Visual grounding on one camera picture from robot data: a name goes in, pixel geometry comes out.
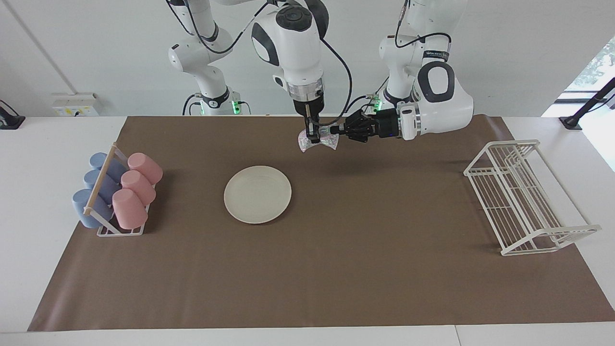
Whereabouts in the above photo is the round cream plate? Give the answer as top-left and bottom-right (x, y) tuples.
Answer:
(224, 165), (292, 224)

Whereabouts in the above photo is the brown table mat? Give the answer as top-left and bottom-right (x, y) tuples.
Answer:
(27, 115), (615, 332)

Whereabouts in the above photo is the pink plastic cup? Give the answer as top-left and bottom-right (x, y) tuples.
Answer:
(127, 152), (163, 185)
(112, 188), (148, 230)
(121, 170), (157, 206)

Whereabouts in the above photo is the black angled stand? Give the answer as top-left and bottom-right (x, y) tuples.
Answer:
(559, 77), (615, 130)

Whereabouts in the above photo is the blue plastic cup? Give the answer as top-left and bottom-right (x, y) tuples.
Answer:
(72, 188), (113, 229)
(84, 169), (121, 202)
(89, 152), (126, 182)

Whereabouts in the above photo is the black left base cable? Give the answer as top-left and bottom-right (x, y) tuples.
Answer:
(345, 76), (390, 114)

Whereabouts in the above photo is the black base cable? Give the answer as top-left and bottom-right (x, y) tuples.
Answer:
(182, 94), (202, 116)
(345, 76), (390, 114)

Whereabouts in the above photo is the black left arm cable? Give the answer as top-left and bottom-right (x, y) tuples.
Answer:
(394, 0), (452, 63)

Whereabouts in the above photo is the black right base cable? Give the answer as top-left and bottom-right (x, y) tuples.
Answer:
(182, 94), (202, 116)

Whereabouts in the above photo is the white wire dish rack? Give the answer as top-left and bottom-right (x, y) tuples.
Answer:
(464, 139), (602, 256)

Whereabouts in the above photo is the white cup rack wooden handle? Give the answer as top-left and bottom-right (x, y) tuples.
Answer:
(83, 143), (155, 237)

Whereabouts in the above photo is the white wall socket box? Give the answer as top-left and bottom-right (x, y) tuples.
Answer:
(52, 93), (99, 117)

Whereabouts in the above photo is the black clamp mount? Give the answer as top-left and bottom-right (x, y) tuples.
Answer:
(0, 99), (25, 130)

